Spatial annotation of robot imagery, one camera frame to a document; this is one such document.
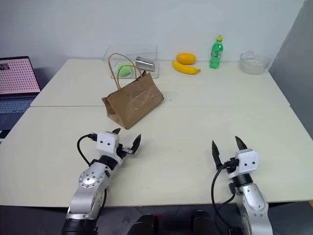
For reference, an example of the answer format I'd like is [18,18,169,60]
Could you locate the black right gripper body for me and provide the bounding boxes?
[221,157,240,174]

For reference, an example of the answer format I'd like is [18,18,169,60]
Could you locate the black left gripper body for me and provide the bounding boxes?
[116,143,131,163]

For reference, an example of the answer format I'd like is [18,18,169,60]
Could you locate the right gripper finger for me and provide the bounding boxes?
[211,140,224,170]
[234,136,248,151]

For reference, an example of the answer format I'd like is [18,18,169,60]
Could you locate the brown paper bag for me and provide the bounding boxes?
[101,52,165,130]

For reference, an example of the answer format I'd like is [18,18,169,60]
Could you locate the green object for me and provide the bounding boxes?
[116,62,134,78]

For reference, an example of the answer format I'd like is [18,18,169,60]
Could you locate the dark rounded shape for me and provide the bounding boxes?
[192,210,217,235]
[126,213,164,235]

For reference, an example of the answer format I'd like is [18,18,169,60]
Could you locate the silver metal can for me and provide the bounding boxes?
[135,56,156,72]

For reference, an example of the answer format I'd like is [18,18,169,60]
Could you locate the clear glass bowl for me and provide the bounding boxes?
[239,50,272,75]

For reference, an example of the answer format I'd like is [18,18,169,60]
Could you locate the clear plastic box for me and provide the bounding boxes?
[102,44,160,79]

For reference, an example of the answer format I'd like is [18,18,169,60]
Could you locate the yellow banana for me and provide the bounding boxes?
[172,60,202,75]

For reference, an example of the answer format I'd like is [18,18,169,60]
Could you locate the green plastic bottle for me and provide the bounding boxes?
[209,35,224,70]

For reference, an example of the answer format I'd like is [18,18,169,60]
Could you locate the orange fruit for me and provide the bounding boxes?
[176,51,197,66]

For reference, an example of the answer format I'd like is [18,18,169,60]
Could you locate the open laptop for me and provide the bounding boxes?
[0,56,42,123]

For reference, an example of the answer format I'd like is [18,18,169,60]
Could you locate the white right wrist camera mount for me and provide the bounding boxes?
[235,148,258,175]

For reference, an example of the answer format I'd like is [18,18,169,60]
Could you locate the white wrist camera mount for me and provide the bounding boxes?
[96,131,121,155]
[235,148,258,175]

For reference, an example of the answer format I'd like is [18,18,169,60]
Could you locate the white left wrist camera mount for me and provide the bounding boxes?
[96,131,121,155]

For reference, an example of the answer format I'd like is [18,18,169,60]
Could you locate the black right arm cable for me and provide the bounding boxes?
[211,165,239,235]

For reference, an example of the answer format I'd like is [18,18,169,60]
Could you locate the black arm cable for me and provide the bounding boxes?
[77,133,99,165]
[211,165,239,235]

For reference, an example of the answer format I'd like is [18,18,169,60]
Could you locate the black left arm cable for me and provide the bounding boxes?
[77,133,99,165]

